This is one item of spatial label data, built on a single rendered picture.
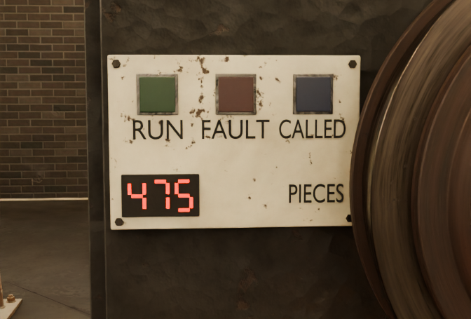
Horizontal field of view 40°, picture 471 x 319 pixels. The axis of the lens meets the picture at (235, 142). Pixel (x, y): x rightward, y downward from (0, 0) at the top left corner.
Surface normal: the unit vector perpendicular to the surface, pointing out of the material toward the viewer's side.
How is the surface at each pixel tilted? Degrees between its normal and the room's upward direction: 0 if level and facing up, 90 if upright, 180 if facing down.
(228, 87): 90
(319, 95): 90
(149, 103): 90
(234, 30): 90
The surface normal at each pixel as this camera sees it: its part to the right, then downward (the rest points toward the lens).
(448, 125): 0.07, 0.10
